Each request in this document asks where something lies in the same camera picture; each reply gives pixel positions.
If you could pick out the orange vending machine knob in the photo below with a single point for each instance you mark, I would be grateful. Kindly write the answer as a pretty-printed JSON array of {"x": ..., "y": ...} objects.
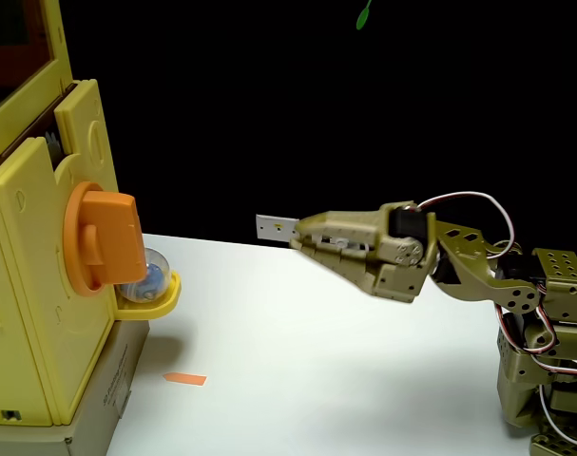
[{"x": 112, "y": 237}]

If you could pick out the yellow toy vending machine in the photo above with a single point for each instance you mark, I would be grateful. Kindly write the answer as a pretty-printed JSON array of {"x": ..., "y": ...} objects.
[{"x": 26, "y": 285}]

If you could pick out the green leaf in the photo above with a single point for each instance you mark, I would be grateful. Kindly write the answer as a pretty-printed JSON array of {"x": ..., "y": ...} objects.
[{"x": 362, "y": 18}]

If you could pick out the clear toy capsule ball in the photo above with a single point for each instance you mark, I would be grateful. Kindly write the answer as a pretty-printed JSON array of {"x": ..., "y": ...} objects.
[{"x": 150, "y": 280}]

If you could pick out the yellow dispensing tray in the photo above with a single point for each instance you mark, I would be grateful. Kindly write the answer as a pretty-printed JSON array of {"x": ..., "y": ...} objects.
[{"x": 155, "y": 309}]

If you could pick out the orange arrow sticker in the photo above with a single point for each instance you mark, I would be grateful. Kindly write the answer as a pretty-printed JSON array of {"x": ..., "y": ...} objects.
[{"x": 186, "y": 378}]

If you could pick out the beige cardboard box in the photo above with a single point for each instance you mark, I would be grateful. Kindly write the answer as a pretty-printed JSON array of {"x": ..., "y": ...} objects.
[{"x": 112, "y": 380}]

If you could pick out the white wall outlet plate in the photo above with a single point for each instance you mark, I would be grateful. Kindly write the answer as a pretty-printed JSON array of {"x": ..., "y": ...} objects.
[{"x": 274, "y": 228}]

